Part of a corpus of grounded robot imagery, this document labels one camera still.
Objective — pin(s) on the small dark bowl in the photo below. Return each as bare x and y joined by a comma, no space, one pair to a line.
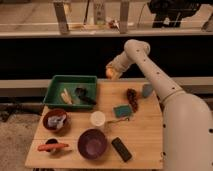
51,141

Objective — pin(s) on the black brush in tray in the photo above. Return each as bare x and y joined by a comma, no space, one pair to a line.
82,95

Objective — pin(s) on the left metal post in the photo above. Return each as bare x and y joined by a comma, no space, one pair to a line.
61,16

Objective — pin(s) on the purple bowl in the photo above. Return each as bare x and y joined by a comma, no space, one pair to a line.
92,144

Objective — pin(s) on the black remote control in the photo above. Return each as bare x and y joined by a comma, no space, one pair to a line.
121,149

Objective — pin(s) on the black machine in background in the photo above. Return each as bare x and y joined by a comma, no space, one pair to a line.
169,13

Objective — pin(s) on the orange-red apple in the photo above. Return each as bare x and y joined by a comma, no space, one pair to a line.
109,72

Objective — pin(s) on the metal post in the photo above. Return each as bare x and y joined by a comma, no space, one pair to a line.
61,16
124,10

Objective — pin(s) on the green plastic tray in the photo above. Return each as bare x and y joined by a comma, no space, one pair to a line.
58,83

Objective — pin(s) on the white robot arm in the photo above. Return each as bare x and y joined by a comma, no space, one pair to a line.
188,120

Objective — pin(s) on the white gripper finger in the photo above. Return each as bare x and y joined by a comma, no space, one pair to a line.
109,65
116,75

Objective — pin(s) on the right metal post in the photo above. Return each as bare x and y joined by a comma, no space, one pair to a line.
124,10

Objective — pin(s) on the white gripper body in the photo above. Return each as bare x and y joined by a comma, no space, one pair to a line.
121,63

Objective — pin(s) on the grey-blue cup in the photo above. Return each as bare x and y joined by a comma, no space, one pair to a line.
147,90

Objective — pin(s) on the orange carrot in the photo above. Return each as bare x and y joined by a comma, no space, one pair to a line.
47,147

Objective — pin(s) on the metal spoon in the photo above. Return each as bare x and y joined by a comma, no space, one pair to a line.
117,121

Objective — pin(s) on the dark red grape bunch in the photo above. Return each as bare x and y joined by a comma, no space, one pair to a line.
132,99

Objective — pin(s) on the dark red bowl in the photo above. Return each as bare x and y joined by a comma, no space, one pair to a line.
55,112

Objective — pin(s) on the white cup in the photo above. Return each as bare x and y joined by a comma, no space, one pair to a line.
98,119

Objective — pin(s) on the green sponge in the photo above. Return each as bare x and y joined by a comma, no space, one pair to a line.
122,111

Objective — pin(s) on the crumpled white cloth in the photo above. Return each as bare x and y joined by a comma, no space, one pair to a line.
56,122

